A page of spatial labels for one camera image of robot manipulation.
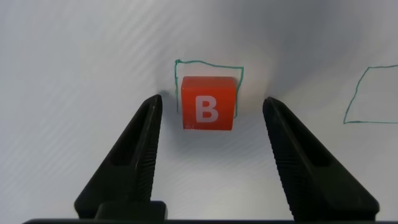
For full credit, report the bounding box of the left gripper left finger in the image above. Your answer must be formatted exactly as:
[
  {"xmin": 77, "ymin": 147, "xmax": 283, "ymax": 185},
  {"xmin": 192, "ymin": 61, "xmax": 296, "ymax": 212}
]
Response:
[{"xmin": 73, "ymin": 94, "xmax": 169, "ymax": 220}]

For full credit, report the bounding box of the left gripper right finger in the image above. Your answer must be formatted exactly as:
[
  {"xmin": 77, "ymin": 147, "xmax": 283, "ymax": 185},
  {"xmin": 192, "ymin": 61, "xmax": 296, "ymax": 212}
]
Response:
[{"xmin": 262, "ymin": 96, "xmax": 381, "ymax": 222}]

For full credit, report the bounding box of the orange letter B block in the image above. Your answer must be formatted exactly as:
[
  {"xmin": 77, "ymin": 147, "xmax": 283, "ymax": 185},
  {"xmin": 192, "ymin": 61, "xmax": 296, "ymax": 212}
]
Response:
[{"xmin": 180, "ymin": 76, "xmax": 238, "ymax": 131}]

